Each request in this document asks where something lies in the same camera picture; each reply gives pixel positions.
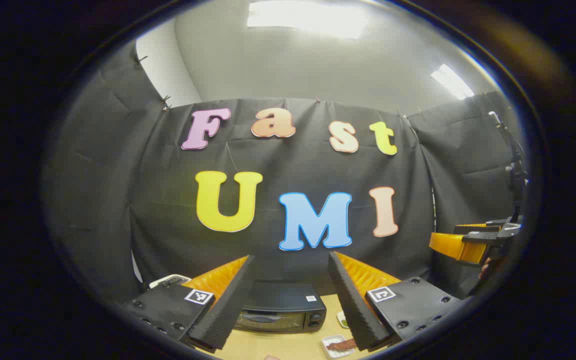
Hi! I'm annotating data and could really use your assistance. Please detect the ceiling light panel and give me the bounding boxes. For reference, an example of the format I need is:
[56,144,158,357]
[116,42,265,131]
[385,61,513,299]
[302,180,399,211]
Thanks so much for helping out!
[430,63,475,100]

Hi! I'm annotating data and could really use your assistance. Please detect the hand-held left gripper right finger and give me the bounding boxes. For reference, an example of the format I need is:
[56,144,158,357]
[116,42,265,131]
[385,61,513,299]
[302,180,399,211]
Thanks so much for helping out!
[328,251,473,352]

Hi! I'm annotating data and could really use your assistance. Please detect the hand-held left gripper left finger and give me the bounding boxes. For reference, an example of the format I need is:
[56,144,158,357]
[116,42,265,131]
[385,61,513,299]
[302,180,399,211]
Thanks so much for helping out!
[123,254,257,354]

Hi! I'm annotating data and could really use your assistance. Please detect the white rectangular plate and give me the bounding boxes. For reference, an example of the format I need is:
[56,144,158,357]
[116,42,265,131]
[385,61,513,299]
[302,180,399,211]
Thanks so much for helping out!
[320,334,359,360]

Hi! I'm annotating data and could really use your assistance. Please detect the black electric oven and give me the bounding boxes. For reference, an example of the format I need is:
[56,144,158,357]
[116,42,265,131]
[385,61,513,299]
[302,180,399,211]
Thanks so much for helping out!
[235,281,327,334]

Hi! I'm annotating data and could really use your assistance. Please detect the black backdrop cloth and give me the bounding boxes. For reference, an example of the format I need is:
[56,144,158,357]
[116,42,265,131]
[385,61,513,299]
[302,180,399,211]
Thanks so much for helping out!
[43,42,529,303]

